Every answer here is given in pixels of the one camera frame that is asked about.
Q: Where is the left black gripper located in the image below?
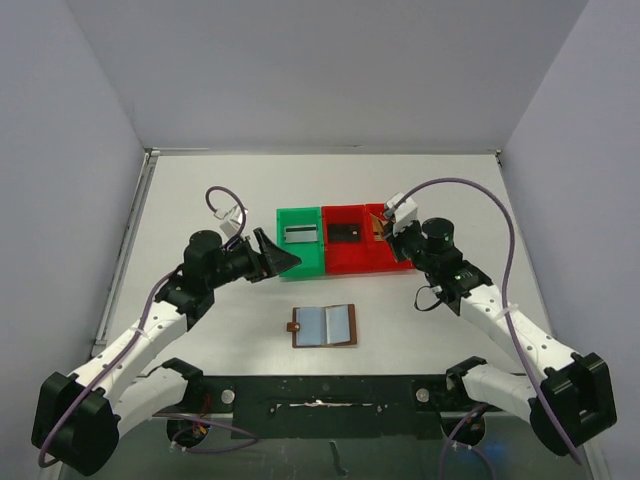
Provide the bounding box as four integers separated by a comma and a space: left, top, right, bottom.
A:
207, 228, 300, 289

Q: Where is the green plastic bin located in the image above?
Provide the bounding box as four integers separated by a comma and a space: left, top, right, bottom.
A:
275, 206, 325, 279

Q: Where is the silver credit card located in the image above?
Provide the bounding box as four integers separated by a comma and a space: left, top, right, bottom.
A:
284, 224, 318, 244

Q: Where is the red plastic bin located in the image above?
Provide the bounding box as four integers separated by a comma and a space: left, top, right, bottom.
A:
365, 203, 414, 272
322, 204, 368, 275

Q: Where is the brown leather card holder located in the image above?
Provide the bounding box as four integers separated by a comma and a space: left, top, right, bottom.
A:
286, 304, 358, 348

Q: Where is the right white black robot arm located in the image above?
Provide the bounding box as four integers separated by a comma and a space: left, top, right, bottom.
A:
384, 218, 617, 456

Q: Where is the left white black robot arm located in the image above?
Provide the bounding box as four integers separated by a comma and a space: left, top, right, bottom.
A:
31, 228, 301, 476

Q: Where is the black credit card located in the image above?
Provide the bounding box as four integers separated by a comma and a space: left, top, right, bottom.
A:
327, 223, 361, 243

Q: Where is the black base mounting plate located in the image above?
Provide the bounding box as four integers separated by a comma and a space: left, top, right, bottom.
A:
165, 374, 476, 440

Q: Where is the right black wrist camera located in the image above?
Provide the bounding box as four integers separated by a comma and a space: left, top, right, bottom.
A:
383, 193, 455, 262

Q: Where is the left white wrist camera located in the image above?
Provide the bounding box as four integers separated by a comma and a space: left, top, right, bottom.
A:
214, 205, 247, 239

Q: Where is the aluminium frame rail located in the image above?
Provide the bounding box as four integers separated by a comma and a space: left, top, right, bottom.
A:
57, 375, 236, 420

